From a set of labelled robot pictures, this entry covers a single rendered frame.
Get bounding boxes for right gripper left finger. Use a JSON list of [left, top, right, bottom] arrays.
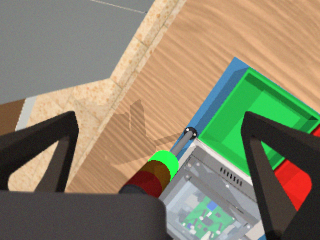
[[0, 111, 79, 192]]

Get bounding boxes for red bin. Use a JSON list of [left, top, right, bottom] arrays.
[[273, 123, 320, 211]]

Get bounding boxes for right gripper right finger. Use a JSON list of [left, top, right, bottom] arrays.
[[241, 111, 320, 240]]

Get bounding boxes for green bin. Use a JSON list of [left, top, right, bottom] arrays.
[[198, 67, 320, 176]]

